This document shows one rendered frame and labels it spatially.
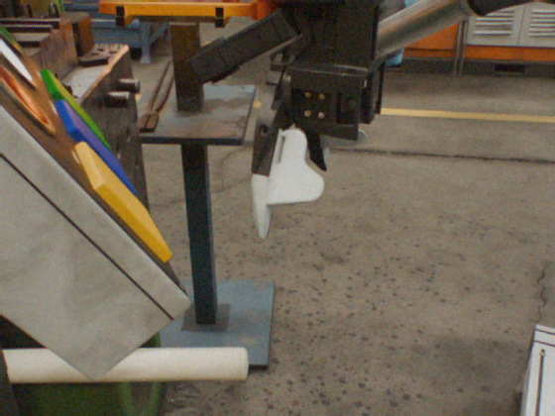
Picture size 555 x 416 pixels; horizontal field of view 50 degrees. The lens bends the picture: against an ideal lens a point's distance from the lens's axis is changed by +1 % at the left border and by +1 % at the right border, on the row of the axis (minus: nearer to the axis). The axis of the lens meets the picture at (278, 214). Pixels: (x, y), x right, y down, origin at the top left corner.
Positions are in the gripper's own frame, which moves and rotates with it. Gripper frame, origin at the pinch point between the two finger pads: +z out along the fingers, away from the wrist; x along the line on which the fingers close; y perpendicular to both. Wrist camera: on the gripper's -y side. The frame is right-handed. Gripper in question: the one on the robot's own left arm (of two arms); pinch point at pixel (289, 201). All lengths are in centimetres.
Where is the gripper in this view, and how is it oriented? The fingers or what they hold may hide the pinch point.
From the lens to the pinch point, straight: 56.3
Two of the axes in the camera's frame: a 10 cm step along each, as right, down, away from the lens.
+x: 4.1, -4.5, 8.0
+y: 9.1, 2.0, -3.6
